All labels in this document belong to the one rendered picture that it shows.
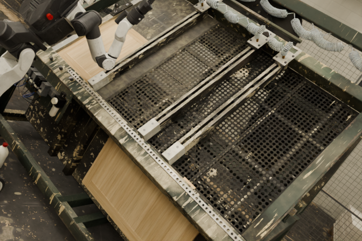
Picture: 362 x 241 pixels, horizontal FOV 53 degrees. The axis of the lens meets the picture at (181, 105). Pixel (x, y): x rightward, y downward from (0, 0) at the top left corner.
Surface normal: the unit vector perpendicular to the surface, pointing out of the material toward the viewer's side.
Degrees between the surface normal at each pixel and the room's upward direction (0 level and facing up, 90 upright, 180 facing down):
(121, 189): 90
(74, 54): 50
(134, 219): 90
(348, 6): 90
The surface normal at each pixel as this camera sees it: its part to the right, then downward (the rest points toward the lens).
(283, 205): -0.05, -0.59
